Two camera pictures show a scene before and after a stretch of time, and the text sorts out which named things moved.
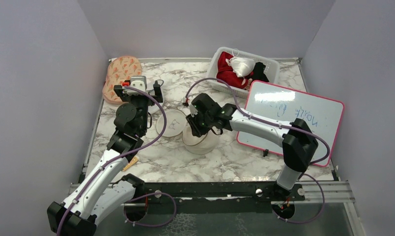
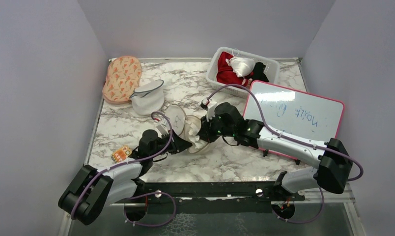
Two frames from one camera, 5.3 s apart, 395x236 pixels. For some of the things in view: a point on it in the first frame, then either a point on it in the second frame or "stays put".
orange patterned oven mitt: [120, 69] stays put
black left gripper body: [141, 102] to [173, 147]
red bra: [225, 73] stays put
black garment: [258, 72] stays put
